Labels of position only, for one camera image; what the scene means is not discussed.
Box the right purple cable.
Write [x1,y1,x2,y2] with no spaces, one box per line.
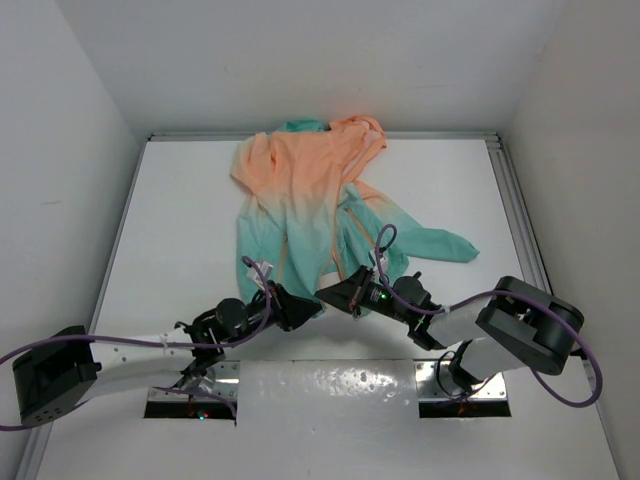
[375,224,604,409]

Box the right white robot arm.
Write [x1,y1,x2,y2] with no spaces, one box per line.
[315,267,584,393]

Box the orange and teal jacket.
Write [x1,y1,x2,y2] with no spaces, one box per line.
[230,116,479,299]

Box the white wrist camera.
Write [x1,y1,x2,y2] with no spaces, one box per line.
[247,260,273,289]
[370,250,389,274]

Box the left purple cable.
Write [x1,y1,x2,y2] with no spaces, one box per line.
[0,256,275,432]

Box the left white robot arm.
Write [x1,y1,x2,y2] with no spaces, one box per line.
[6,282,322,430]

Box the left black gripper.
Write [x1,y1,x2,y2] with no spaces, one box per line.
[226,278,320,346]

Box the metal base plate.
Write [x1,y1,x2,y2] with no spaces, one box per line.
[414,360,511,419]
[144,361,240,421]

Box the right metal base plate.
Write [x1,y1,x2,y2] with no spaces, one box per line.
[414,360,511,419]

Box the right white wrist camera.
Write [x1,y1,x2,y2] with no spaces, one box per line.
[370,250,389,274]

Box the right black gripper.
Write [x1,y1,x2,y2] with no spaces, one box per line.
[316,265,413,326]

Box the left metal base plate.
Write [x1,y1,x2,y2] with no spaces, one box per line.
[144,361,240,421]

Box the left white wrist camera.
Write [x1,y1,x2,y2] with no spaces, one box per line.
[247,260,273,289]

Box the purple cable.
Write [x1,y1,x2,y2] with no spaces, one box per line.
[375,224,604,409]
[0,256,275,432]

